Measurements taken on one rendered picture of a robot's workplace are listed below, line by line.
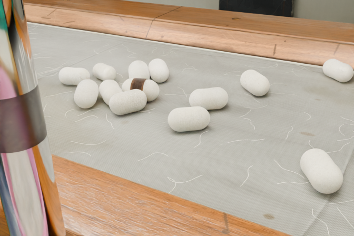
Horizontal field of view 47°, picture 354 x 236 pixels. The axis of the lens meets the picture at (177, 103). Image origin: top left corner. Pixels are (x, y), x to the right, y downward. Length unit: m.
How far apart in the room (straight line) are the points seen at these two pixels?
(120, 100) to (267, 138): 0.13
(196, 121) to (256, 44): 0.21
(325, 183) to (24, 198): 0.18
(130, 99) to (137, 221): 0.17
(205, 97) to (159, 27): 0.24
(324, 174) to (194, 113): 0.12
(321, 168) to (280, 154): 0.05
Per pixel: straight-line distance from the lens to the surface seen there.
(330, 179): 0.28
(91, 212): 0.23
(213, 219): 0.22
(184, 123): 0.33
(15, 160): 0.17
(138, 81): 0.39
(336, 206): 0.28
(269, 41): 0.52
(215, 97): 0.37
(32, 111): 0.16
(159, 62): 0.44
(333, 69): 0.46
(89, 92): 0.38
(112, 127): 0.36
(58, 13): 0.70
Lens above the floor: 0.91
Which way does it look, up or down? 26 degrees down
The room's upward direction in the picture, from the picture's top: 1 degrees counter-clockwise
